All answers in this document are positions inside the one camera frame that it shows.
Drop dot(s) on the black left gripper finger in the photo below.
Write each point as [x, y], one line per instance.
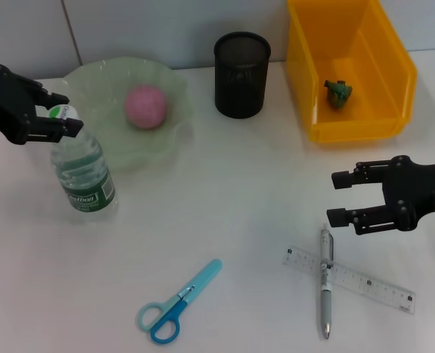
[64, 127]
[57, 100]

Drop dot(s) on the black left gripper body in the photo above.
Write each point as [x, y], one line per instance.
[3, 103]

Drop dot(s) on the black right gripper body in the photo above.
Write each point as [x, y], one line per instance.
[419, 187]

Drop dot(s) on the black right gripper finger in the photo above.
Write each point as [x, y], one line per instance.
[344, 179]
[340, 217]

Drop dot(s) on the clear green-label water bottle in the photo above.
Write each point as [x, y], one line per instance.
[84, 176]

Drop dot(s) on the pink peach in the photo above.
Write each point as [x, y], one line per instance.
[146, 106]

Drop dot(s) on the green plastic wrapper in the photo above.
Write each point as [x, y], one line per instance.
[338, 93]

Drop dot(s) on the blue sheathed scissors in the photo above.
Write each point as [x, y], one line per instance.
[182, 298]

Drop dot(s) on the transparent plastic ruler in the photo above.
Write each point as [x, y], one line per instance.
[371, 285]

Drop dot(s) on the grey retractable pen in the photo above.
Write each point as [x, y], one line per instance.
[327, 301]

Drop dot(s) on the pale green glass fruit plate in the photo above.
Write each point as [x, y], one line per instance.
[147, 147]

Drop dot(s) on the black mesh pen holder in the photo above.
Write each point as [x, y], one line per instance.
[241, 84]

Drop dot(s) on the yellow plastic bin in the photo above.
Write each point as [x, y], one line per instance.
[360, 121]

